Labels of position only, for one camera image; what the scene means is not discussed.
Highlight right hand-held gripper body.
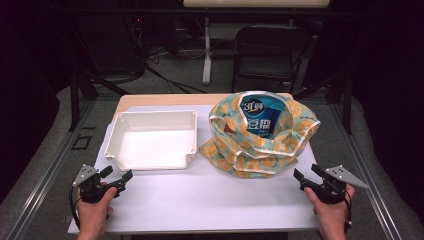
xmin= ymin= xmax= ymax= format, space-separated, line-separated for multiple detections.
xmin=309 ymin=164 xmax=369 ymax=205

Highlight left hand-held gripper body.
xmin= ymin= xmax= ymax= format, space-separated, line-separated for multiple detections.
xmin=72 ymin=163 xmax=118 ymax=204

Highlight white plastic bin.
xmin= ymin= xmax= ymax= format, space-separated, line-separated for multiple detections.
xmin=104 ymin=109 xmax=198 ymax=172

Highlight lemon print fabric bag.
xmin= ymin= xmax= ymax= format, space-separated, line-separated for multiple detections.
xmin=198 ymin=90 xmax=322 ymax=179

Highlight blue snack packet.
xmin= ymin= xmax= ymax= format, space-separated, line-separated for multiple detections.
xmin=240 ymin=94 xmax=288 ymax=138

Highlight person's right hand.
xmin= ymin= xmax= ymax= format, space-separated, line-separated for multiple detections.
xmin=303 ymin=184 xmax=356 ymax=233

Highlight person's left hand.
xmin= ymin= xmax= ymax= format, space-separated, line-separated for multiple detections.
xmin=77 ymin=186 xmax=118 ymax=233

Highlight black metal stand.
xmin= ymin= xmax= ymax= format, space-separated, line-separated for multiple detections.
xmin=68 ymin=69 xmax=131 ymax=133
xmin=293 ymin=71 xmax=354 ymax=136

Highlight black equipment cabinet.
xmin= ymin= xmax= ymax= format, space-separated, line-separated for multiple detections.
xmin=74 ymin=13 xmax=146 ymax=79

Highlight black folding chair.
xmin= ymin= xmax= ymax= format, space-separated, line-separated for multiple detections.
xmin=231 ymin=24 xmax=313 ymax=94

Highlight white desk leg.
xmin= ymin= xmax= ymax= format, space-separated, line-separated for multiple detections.
xmin=202 ymin=16 xmax=213 ymax=85

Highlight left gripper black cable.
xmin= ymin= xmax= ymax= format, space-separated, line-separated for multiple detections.
xmin=68 ymin=184 xmax=83 ymax=231

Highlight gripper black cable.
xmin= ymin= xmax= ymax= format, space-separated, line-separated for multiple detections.
xmin=344 ymin=191 xmax=354 ymax=233
xmin=68 ymin=184 xmax=83 ymax=231

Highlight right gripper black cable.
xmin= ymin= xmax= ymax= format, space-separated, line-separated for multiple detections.
xmin=344 ymin=191 xmax=354 ymax=233

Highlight aluminium floor rail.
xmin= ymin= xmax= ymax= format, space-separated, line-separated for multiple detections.
xmin=328 ymin=103 xmax=404 ymax=240
xmin=6 ymin=99 xmax=98 ymax=240

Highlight black floor cables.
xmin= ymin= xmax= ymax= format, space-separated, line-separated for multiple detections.
xmin=144 ymin=46 xmax=208 ymax=94

